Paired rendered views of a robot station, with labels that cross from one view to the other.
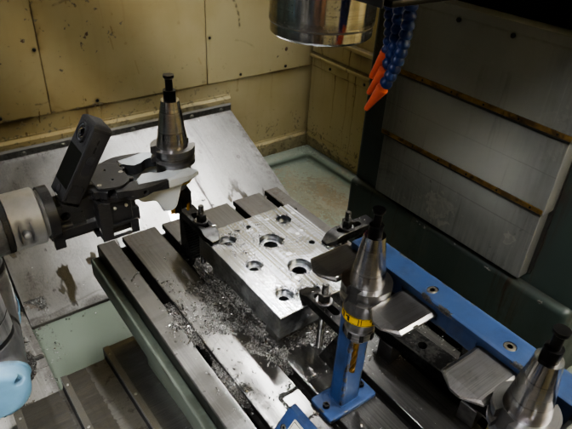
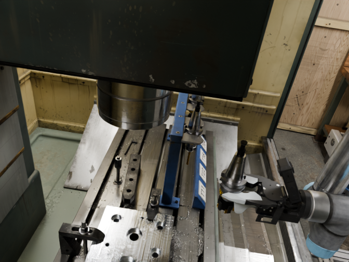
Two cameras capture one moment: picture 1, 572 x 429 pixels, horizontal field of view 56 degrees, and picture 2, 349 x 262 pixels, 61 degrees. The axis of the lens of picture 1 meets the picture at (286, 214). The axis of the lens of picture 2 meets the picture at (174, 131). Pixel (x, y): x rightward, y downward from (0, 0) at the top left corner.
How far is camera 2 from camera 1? 1.28 m
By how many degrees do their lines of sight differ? 104
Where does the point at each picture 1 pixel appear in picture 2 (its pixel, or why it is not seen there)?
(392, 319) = not seen: hidden behind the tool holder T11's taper
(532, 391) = not seen: hidden behind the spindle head
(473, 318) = (181, 108)
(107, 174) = (271, 189)
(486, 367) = (191, 106)
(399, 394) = (146, 190)
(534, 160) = (10, 133)
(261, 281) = (162, 239)
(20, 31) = not seen: outside the picture
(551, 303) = (34, 175)
